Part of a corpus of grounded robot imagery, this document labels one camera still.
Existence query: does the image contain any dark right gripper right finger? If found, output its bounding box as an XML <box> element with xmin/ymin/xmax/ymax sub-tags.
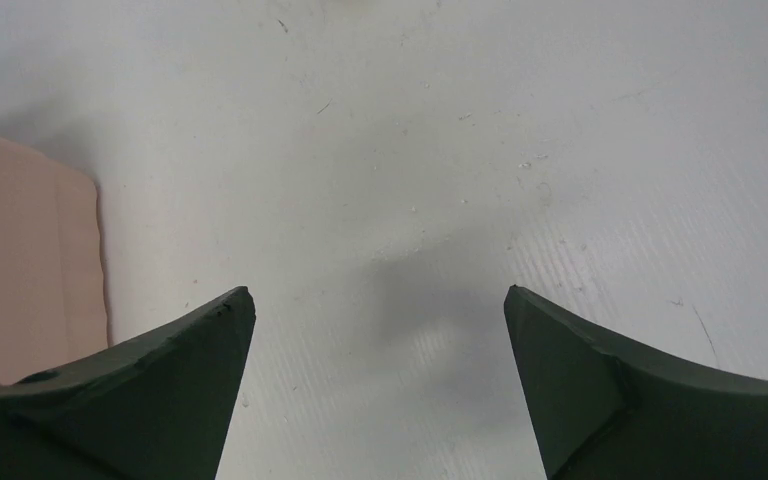
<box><xmin>504</xmin><ymin>286</ymin><xmax>768</xmax><ymax>479</ymax></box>

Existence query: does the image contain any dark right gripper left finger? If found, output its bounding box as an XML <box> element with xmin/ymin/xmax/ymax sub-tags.
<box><xmin>0</xmin><ymin>286</ymin><xmax>256</xmax><ymax>479</ymax></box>

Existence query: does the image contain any pink plastic bin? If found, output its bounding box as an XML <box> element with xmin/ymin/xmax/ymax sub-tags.
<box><xmin>0</xmin><ymin>138</ymin><xmax>109</xmax><ymax>384</ymax></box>

